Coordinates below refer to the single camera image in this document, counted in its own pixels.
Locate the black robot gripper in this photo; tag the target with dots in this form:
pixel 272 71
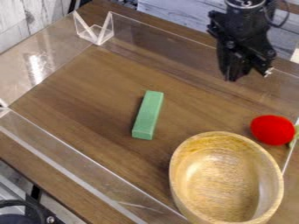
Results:
pixel 243 47

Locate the red fuzzy ball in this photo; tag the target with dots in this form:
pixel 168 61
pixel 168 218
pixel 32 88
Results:
pixel 272 129

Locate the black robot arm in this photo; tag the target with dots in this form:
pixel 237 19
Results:
pixel 268 6

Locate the small light green object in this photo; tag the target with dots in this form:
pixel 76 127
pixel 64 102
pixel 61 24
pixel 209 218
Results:
pixel 295 136

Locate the clear acrylic table barrier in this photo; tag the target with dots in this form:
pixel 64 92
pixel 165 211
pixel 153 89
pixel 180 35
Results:
pixel 65 134

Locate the green rectangular block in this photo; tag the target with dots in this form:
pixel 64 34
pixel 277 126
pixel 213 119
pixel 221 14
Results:
pixel 147 115

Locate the oval wooden bowl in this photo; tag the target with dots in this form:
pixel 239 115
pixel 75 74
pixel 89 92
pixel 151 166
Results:
pixel 225 180

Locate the clear acrylic corner bracket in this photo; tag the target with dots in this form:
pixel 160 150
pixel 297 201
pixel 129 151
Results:
pixel 96 34

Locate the black clamp with cable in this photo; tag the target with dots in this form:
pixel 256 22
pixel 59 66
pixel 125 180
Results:
pixel 21 208

